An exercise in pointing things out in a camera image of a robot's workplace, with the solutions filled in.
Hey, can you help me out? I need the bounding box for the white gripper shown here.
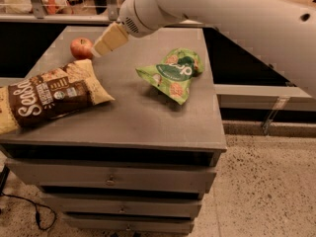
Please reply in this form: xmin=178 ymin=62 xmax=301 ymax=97
xmin=91 ymin=0 xmax=180 ymax=57

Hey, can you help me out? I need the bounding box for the red apple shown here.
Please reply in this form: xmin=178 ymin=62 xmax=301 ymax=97
xmin=70 ymin=38 xmax=93 ymax=60

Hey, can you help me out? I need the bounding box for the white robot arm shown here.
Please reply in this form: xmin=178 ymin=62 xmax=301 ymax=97
xmin=93 ymin=0 xmax=316 ymax=98

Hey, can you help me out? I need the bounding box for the brown Sea Salt chip bag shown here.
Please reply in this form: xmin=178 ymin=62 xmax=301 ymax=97
xmin=0 ymin=59 xmax=114 ymax=134

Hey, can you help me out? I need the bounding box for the green snack bag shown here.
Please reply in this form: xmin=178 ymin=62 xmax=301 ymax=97
xmin=136 ymin=48 xmax=204 ymax=105

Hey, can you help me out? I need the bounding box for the grey drawer cabinet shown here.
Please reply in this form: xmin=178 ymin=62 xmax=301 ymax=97
xmin=0 ymin=26 xmax=228 ymax=235

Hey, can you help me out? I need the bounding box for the top grey drawer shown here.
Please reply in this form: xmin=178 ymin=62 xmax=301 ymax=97
xmin=5 ymin=159 xmax=215 ymax=194

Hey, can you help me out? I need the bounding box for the grey drawer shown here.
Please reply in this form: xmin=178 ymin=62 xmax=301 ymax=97
xmin=62 ymin=214 xmax=194 ymax=234
xmin=41 ymin=194 xmax=201 ymax=218
xmin=5 ymin=159 xmax=215 ymax=194

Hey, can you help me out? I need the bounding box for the middle grey drawer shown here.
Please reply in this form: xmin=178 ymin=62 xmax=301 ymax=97
xmin=41 ymin=194 xmax=201 ymax=218

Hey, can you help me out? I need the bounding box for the bottom grey drawer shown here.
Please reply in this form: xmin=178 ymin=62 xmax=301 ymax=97
xmin=62 ymin=214 xmax=194 ymax=234

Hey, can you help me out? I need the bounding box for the middle metal railing post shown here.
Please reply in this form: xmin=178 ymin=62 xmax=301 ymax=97
xmin=106 ymin=0 xmax=119 ymax=21

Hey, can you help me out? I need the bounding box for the metal railing post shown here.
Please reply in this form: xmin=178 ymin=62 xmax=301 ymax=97
xmin=30 ymin=0 xmax=46 ymax=19
xmin=106 ymin=0 xmax=119 ymax=21

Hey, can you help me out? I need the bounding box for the left metal railing post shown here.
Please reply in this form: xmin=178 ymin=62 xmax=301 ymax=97
xmin=30 ymin=0 xmax=46 ymax=19

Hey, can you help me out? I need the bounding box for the clear acrylic bracket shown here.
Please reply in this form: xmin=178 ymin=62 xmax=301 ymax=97
xmin=261 ymin=96 xmax=290 ymax=135

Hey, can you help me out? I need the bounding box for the black floor cable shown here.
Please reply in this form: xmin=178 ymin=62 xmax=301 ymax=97
xmin=0 ymin=192 xmax=57 ymax=232

